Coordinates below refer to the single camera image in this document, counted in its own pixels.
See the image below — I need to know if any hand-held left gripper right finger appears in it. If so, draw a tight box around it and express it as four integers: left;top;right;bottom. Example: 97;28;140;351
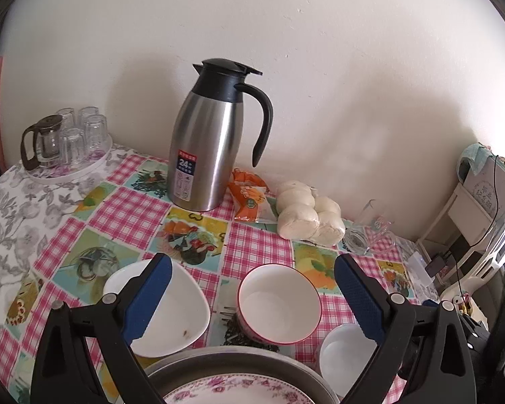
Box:
334;254;477;404

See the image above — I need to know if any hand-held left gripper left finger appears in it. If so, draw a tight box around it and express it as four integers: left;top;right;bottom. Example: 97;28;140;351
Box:
29;253;173;404

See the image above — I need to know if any square white plate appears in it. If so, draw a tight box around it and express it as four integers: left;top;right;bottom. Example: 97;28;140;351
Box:
103;259;211;358

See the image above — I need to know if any small white bowl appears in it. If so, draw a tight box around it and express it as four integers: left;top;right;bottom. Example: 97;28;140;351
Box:
319;324;381;398

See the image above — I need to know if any strawberry print bowl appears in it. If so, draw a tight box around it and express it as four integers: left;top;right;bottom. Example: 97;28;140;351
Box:
236;263;323;346

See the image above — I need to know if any pink floral round plate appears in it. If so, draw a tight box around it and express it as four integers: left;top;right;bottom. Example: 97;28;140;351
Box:
162;372;316;404

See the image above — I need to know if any white power adapter box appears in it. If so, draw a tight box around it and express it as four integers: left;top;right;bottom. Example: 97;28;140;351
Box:
406;250;436;287

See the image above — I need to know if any clear glass mug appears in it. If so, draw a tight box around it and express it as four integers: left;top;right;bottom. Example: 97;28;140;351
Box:
343;200;396;255

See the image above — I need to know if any black charger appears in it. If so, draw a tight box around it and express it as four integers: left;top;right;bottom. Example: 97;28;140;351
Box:
427;255;449;276

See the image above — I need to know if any bag of white steamed buns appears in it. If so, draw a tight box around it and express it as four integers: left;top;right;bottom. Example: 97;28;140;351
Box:
275;180;346;248

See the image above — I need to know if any white storage rack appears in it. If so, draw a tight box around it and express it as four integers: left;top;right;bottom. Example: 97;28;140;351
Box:
416;151;505;299

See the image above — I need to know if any orange snack packet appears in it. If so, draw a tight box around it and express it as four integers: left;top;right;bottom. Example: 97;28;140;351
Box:
228;168;278;224

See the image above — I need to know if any white round tray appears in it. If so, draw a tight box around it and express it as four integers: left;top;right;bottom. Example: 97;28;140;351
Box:
25;135;115;184

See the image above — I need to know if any teal cloth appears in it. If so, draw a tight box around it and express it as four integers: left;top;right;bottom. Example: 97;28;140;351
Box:
459;143;495;177

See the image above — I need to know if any clear drinking glass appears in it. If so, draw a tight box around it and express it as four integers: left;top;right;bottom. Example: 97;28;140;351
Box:
57;107;77;130
84;114;109;153
60;128;86;166
78;106;100;129

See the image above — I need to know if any stainless steel thermos jug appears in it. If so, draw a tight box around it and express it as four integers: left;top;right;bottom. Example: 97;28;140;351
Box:
166;58;274;212

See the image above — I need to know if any glass teapot with black handle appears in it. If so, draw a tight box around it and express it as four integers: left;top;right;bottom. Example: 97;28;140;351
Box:
21;114;64;171

